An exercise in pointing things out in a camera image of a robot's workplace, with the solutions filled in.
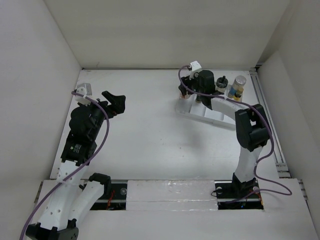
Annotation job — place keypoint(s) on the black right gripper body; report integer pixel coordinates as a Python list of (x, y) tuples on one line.
[(193, 84)]

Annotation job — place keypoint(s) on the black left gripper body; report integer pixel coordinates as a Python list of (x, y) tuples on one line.
[(99, 114)]

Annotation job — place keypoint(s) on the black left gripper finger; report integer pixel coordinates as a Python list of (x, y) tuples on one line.
[(113, 98), (117, 105)]

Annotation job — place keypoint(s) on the black grinder top salt jar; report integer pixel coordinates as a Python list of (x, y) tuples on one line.
[(221, 84)]

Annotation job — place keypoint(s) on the gold cap yellow label bottle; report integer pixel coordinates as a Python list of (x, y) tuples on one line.
[(238, 94)]

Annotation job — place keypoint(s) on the silver lid blue label shaker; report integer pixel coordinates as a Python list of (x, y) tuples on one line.
[(238, 82)]

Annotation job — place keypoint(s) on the small black cap pepper bottle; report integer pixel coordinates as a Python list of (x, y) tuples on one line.
[(198, 99)]

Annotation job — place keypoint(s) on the white lid pink salt jar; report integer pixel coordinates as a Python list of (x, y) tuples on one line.
[(184, 95)]

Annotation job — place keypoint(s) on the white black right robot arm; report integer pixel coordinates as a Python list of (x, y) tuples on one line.
[(252, 132)]

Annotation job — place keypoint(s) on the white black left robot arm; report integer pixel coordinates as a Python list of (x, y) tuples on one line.
[(67, 203)]

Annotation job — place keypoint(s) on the white divided plastic tray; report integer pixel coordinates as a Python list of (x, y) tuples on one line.
[(222, 114)]

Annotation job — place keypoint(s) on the white foam board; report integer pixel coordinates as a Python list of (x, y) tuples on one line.
[(171, 195)]

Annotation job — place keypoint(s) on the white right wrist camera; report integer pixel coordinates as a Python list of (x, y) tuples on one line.
[(195, 68)]

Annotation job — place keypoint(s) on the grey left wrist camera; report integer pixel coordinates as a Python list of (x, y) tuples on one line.
[(84, 89)]

